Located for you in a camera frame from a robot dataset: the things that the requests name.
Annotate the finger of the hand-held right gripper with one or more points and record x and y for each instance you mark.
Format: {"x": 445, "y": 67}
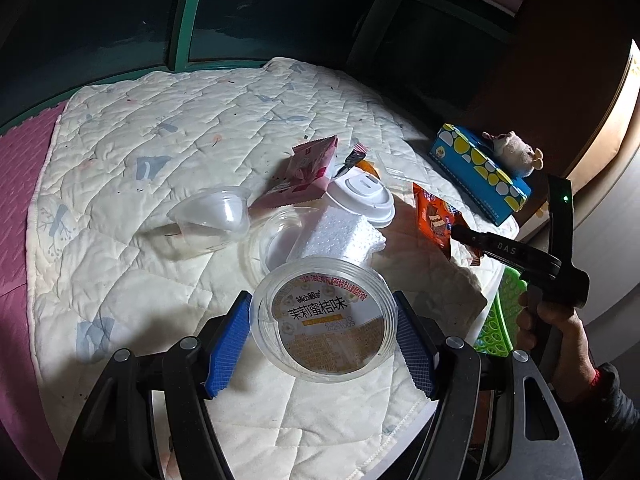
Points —
{"x": 505, "y": 247}

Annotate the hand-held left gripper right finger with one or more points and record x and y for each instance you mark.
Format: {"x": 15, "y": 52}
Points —
{"x": 412, "y": 345}

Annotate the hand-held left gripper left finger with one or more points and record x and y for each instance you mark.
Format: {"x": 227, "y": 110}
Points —
{"x": 230, "y": 345}

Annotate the green mesh basket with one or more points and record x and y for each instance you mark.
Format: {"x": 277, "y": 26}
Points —
{"x": 500, "y": 310}

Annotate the orange snack packet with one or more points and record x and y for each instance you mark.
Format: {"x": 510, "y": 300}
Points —
{"x": 434, "y": 215}

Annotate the person's right forearm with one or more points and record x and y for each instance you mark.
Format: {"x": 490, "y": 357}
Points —
{"x": 615, "y": 420}

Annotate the person's right hand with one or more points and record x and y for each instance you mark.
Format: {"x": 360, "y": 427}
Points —
{"x": 565, "y": 345}

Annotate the white cabinet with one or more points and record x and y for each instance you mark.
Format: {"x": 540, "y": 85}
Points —
{"x": 615, "y": 260}

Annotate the blue spotted tissue box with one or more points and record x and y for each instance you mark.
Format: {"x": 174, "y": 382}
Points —
{"x": 475, "y": 172}

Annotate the small plush toy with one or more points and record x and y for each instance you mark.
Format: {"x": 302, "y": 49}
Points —
{"x": 512, "y": 151}

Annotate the clear plastic bowl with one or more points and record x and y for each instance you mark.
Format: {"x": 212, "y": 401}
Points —
{"x": 272, "y": 247}

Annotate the beige floral pillow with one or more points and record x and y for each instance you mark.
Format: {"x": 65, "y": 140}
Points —
{"x": 615, "y": 125}

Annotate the clear plastic tray lid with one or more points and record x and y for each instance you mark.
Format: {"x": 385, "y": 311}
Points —
{"x": 400, "y": 170}

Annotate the clear plastic cup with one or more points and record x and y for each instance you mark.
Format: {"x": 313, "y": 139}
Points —
{"x": 210, "y": 215}

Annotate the white foam block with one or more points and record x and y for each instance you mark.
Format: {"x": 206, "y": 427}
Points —
{"x": 335, "y": 232}

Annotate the red wrist band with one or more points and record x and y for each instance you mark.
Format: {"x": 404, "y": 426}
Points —
{"x": 595, "y": 377}

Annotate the white cup lid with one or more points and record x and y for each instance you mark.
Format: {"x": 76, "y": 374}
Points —
{"x": 362, "y": 192}

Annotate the small striped snack wrapper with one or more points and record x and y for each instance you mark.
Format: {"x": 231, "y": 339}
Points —
{"x": 354, "y": 156}

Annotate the pink carton box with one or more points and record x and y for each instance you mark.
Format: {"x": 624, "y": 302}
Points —
{"x": 310, "y": 165}

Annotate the white quilted blanket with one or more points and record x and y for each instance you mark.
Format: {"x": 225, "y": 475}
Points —
{"x": 150, "y": 160}

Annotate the pink foam mat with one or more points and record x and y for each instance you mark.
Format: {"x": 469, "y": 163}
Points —
{"x": 25, "y": 210}

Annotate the green window frame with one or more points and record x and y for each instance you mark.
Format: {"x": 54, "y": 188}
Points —
{"x": 192, "y": 10}

